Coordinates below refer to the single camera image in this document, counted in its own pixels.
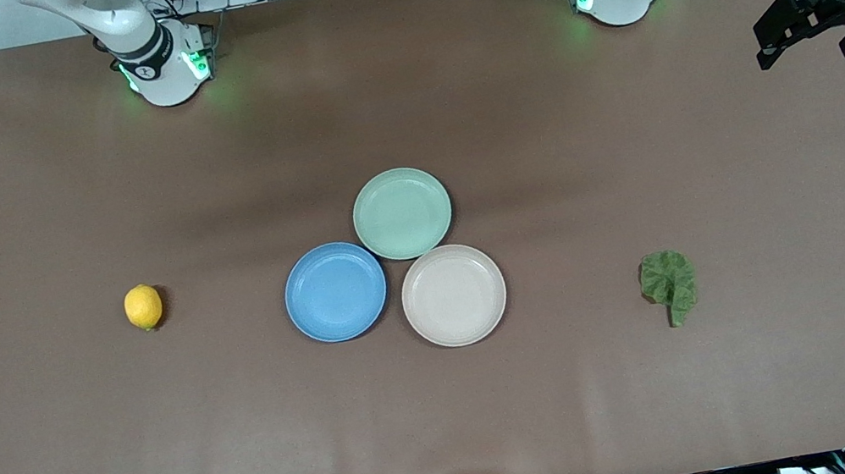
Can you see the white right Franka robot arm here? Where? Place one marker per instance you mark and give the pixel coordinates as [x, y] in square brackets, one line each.
[158, 67]

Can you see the yellow lemon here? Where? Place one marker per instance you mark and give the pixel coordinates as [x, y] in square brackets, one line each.
[143, 307]

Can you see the green round plate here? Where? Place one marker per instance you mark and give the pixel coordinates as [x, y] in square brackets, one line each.
[401, 213]

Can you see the blue round plate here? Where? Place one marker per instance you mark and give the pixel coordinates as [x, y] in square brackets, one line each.
[336, 292]

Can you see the green lettuce leaf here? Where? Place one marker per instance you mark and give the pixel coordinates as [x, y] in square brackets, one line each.
[670, 281]

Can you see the beige round plate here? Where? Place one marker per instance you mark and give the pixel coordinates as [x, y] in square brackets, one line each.
[454, 296]

